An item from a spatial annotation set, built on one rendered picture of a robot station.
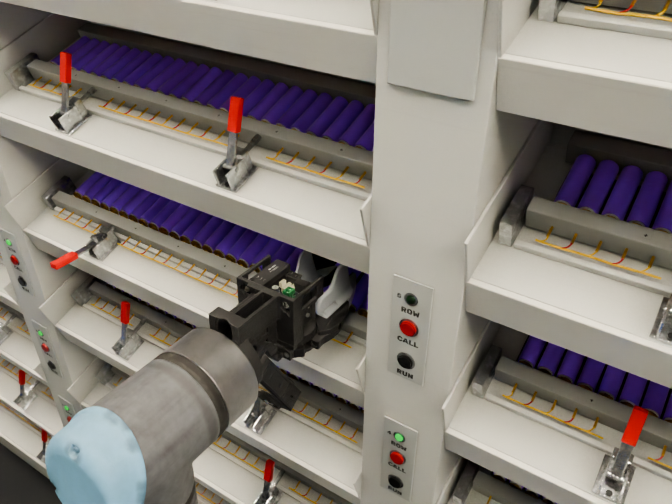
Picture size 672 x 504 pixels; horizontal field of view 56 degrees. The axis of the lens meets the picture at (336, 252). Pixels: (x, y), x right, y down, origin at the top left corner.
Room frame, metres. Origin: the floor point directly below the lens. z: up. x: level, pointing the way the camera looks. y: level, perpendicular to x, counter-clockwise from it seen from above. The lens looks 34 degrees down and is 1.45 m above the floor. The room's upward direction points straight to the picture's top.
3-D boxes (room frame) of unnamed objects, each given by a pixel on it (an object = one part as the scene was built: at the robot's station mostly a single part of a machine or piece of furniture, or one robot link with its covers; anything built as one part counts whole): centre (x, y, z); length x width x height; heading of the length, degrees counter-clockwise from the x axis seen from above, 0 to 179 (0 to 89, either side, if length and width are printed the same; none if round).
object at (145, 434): (0.34, 0.16, 1.02); 0.12 x 0.09 x 0.10; 147
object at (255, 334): (0.49, 0.07, 1.03); 0.12 x 0.08 x 0.09; 147
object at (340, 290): (0.56, 0.00, 1.02); 0.09 x 0.03 x 0.06; 142
